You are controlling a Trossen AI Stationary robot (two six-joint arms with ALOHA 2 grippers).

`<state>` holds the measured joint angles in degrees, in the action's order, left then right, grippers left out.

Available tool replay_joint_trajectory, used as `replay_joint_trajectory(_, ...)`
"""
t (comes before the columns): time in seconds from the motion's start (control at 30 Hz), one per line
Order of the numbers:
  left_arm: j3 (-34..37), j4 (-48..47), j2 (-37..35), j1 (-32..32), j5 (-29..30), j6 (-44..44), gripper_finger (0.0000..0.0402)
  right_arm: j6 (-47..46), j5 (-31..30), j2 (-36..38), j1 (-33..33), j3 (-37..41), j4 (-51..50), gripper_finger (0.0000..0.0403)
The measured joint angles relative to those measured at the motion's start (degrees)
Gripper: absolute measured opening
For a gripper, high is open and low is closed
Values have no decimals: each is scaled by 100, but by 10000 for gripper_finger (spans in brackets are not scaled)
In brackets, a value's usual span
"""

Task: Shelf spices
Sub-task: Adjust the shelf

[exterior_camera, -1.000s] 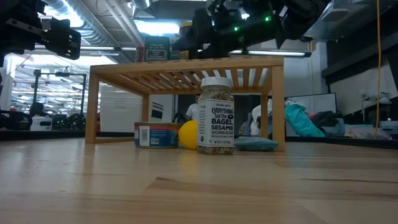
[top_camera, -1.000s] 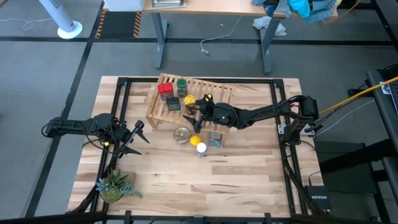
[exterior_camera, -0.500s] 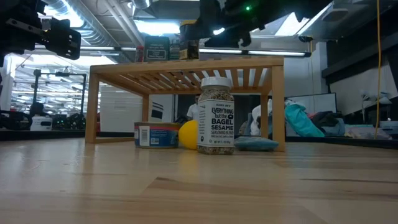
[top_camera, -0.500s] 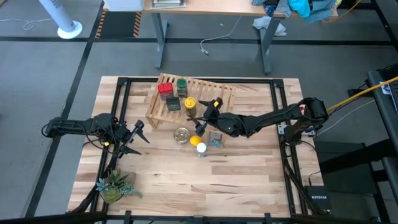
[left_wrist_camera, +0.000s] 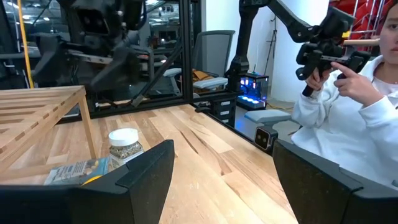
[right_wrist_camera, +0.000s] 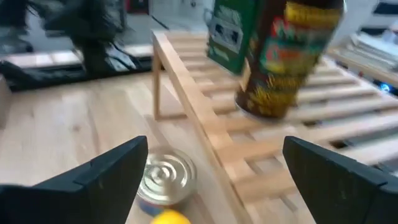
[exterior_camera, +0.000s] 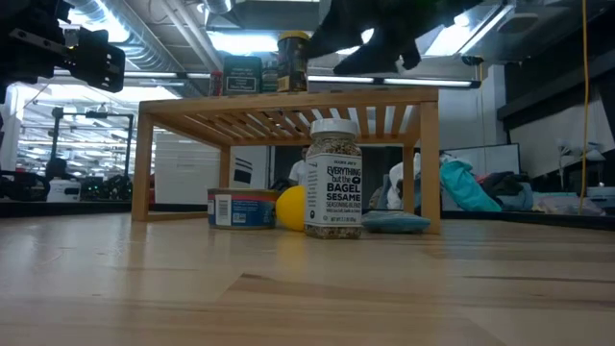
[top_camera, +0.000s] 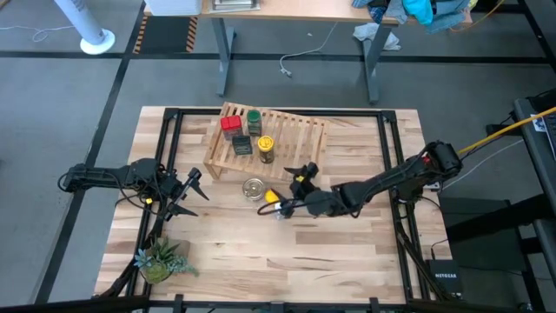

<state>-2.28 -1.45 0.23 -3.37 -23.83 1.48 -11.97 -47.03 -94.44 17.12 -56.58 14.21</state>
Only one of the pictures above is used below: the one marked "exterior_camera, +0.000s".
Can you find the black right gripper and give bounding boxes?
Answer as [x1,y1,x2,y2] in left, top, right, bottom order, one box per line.
[307,0,481,76]

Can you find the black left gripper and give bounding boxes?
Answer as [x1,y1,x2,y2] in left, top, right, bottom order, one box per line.
[7,26,127,94]

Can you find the yellow-lidded onion spice jar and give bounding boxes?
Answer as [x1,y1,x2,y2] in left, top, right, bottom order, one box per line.
[277,30,311,93]

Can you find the dark green pepper tin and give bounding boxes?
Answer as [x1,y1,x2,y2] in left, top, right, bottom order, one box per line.
[221,55,263,96]

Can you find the wooden slatted shelf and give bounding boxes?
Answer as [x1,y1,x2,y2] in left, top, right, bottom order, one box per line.
[131,86,442,235]

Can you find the white-lidded bagel seasoning jar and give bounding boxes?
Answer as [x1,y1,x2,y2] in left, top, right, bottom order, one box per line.
[304,117,364,240]

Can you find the person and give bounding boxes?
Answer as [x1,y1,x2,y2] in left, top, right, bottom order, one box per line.
[287,146,308,186]

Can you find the white storage box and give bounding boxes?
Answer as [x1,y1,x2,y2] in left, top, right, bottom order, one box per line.
[154,133,270,206]

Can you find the yellow lemon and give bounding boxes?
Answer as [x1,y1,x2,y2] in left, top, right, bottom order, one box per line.
[275,185,308,233]

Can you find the grey partition panel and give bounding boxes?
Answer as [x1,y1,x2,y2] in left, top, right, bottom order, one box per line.
[440,142,522,177]

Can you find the pile of clothes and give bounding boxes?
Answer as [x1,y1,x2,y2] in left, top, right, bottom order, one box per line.
[367,153,606,217]

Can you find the blue snack packet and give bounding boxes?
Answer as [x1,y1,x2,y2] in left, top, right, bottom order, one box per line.
[360,210,432,235]

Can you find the tuna can with pull tab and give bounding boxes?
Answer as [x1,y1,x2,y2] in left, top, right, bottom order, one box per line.
[207,187,281,231]

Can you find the silver ventilation duct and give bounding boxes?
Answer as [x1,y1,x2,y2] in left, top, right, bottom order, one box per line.
[66,0,212,97]

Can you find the long hanging light rail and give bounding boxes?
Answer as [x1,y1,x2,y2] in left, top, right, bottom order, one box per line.
[52,70,481,90]

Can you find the black background robot frame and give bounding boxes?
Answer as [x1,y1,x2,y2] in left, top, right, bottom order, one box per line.
[47,106,135,201]

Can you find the yellow cable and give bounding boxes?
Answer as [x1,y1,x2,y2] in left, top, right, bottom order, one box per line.
[578,0,592,216]

